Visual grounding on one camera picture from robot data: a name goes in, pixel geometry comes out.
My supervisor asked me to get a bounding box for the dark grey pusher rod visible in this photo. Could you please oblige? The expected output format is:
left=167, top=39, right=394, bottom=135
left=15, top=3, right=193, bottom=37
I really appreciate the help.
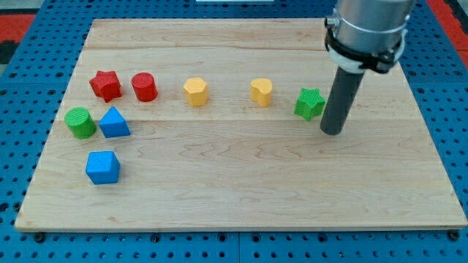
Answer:
left=320, top=67, right=364, bottom=135

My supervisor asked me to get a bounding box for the blue cube block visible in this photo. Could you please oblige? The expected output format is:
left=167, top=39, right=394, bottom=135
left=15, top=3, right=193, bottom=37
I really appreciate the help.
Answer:
left=86, top=151, right=120, bottom=185

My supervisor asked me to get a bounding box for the red star block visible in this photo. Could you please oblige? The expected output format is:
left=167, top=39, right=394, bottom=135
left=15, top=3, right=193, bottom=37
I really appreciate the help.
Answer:
left=89, top=71, right=122, bottom=102

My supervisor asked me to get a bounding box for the blue triangle block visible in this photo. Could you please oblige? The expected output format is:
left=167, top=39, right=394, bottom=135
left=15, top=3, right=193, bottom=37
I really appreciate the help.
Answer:
left=99, top=107, right=131, bottom=138

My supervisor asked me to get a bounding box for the green cylinder block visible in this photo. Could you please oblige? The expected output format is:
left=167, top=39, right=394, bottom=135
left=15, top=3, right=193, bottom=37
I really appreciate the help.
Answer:
left=64, top=107, right=97, bottom=139

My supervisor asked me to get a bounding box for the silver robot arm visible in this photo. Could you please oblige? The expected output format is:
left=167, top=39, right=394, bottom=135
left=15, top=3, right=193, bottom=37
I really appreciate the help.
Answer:
left=325, top=0, right=415, bottom=50

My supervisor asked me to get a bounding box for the yellow heart block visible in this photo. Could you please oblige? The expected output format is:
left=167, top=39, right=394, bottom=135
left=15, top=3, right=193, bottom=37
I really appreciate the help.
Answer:
left=250, top=78, right=273, bottom=107

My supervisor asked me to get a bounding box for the wooden board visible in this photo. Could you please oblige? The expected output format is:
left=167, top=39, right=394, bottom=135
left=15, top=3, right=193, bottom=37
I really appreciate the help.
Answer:
left=15, top=18, right=467, bottom=232

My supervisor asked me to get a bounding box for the green star block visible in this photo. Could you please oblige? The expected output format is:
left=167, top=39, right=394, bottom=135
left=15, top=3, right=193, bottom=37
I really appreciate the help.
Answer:
left=294, top=88, right=325, bottom=121

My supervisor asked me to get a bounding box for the red cylinder block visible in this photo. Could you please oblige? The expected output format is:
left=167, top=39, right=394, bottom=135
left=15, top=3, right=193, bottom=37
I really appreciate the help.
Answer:
left=131, top=72, right=158, bottom=102

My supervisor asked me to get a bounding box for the yellow hexagon block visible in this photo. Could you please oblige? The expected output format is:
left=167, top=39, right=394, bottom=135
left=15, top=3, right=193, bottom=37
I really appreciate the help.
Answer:
left=184, top=77, right=208, bottom=107

